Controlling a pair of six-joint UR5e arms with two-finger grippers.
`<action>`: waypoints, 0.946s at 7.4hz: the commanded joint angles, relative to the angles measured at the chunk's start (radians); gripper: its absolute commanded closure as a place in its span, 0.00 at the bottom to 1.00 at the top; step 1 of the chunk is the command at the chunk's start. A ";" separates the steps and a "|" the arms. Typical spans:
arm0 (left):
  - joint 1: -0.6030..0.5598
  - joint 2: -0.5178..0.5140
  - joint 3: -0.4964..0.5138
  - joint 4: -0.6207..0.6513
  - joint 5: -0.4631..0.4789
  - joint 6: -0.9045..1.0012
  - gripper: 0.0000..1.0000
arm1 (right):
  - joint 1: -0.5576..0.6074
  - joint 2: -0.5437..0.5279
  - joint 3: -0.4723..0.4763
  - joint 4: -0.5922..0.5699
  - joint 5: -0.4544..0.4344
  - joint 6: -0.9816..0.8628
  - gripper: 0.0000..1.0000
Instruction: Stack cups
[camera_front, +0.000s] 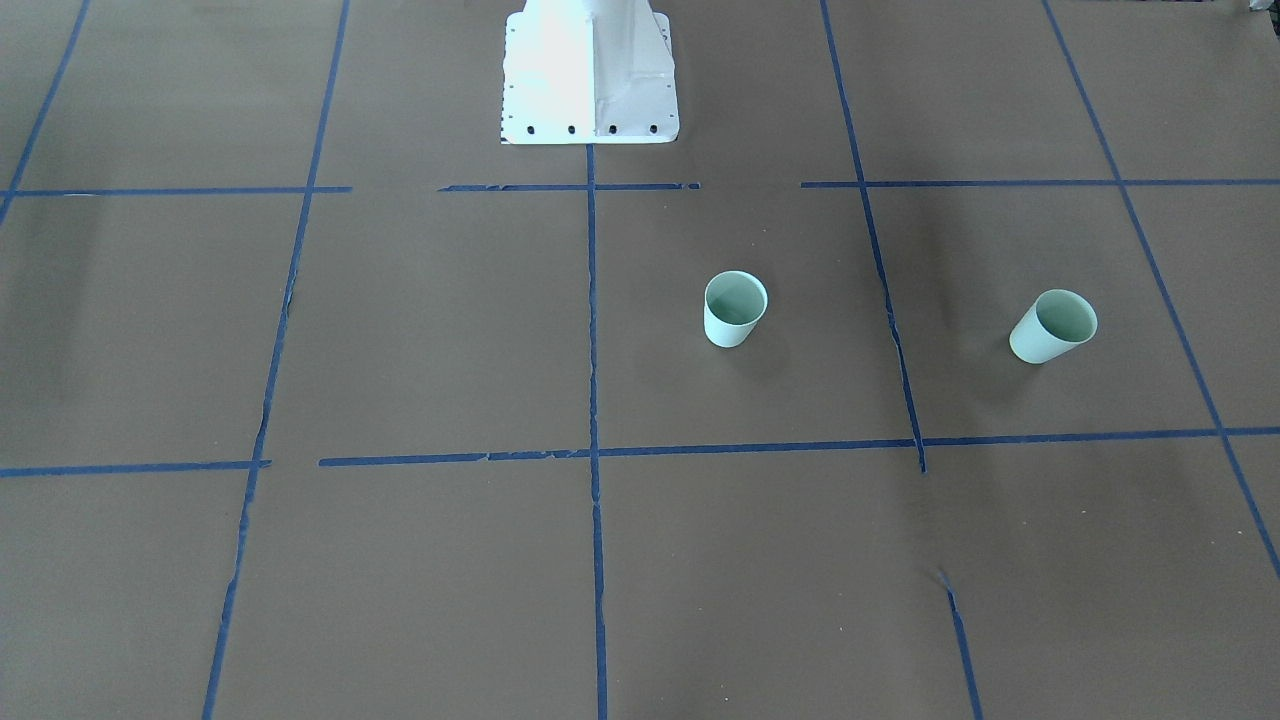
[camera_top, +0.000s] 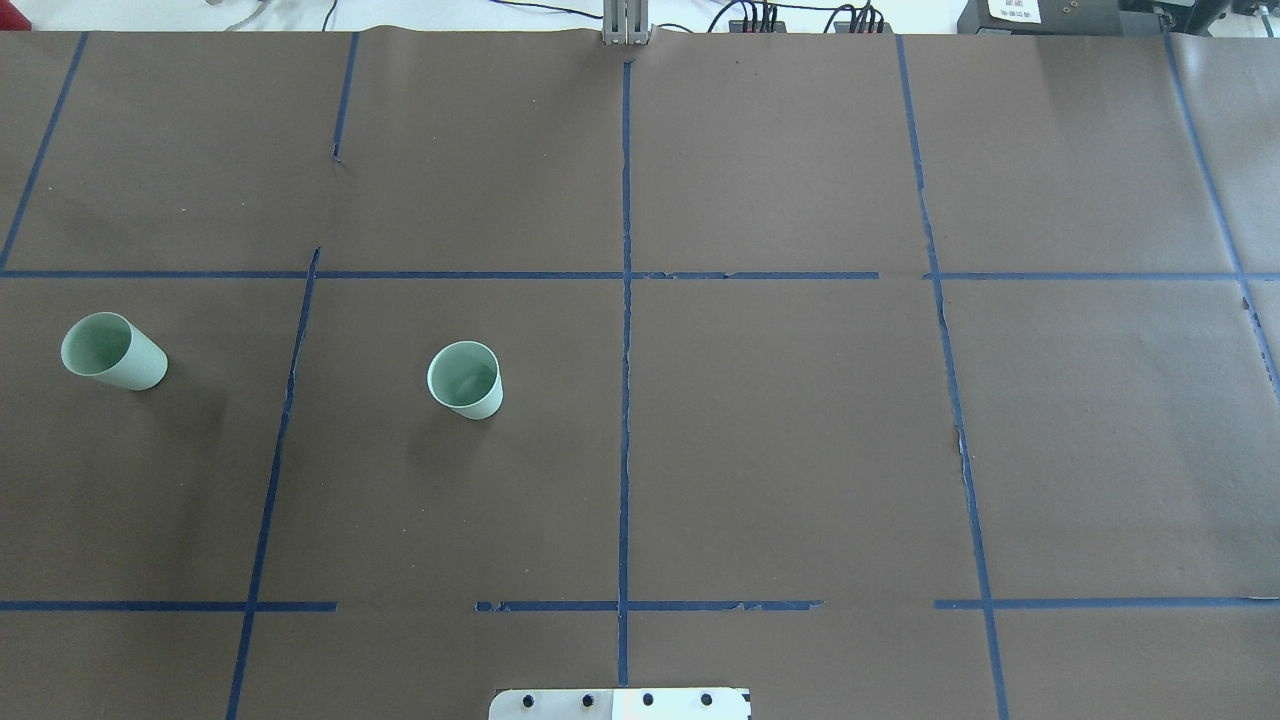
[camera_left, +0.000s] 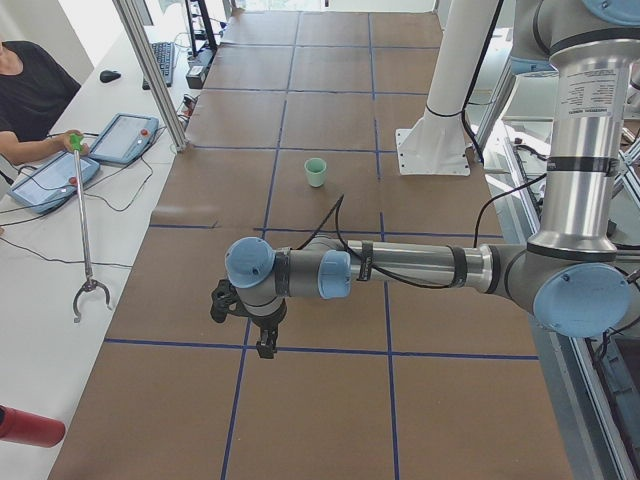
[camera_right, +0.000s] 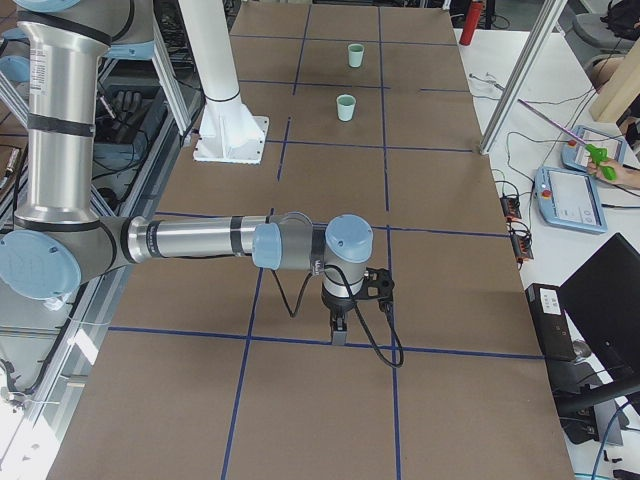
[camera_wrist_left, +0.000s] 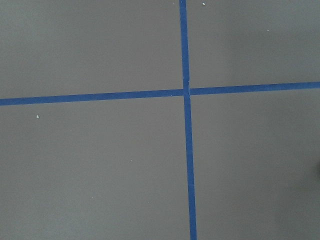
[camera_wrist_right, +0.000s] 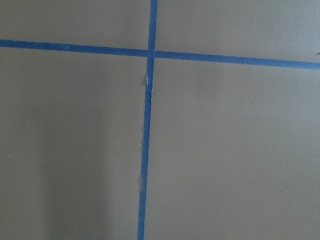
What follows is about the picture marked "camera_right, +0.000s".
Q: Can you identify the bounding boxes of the teach pendant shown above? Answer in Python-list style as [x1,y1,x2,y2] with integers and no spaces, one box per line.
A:
[534,166,607,234]
[561,125,630,172]

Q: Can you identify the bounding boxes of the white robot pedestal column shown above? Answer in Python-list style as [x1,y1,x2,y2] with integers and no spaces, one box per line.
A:
[179,0,269,164]

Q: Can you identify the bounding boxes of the blue cable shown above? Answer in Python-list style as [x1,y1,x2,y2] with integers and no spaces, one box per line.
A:
[589,399,632,480]

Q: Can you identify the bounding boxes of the black monitor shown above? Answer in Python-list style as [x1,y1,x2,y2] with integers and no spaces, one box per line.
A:
[559,233,640,379]

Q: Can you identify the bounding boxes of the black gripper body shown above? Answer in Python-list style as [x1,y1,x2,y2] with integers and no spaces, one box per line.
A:
[321,288,357,321]

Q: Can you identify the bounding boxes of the wooden board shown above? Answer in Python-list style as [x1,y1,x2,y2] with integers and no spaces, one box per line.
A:
[590,41,639,123]

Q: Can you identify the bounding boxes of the aluminium frame rail left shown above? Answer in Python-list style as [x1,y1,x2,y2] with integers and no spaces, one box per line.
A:
[152,31,201,147]

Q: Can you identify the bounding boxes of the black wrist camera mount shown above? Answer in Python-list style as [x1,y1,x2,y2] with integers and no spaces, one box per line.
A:
[359,268,395,302]

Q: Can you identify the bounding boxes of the orange black circuit board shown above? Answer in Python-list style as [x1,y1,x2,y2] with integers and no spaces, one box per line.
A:
[500,195,522,221]

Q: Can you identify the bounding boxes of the red bottle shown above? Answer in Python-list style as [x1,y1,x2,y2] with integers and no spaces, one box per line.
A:
[459,1,484,46]

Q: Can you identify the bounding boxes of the black desktop computer box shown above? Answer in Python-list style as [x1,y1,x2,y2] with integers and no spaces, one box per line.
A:
[525,283,576,362]

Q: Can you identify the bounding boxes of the near teach pendant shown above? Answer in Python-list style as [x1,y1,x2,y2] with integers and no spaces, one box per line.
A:
[534,166,607,234]

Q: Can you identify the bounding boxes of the green handled grabber stick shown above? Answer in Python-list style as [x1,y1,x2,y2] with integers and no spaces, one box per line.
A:
[517,99,616,180]

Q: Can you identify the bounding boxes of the mint green far cup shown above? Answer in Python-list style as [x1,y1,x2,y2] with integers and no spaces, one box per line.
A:
[347,43,364,68]

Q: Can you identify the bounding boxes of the aluminium frame post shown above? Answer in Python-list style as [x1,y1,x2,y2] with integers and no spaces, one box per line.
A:
[479,0,567,155]

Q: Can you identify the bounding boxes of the person's hand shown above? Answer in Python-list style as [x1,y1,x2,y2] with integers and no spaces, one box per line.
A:
[587,160,640,190]

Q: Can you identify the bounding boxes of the far teach pendant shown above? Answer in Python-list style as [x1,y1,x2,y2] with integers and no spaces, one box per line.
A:
[561,125,630,172]

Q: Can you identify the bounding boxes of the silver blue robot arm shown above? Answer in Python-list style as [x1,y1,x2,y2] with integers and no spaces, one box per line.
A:
[1,1,373,345]

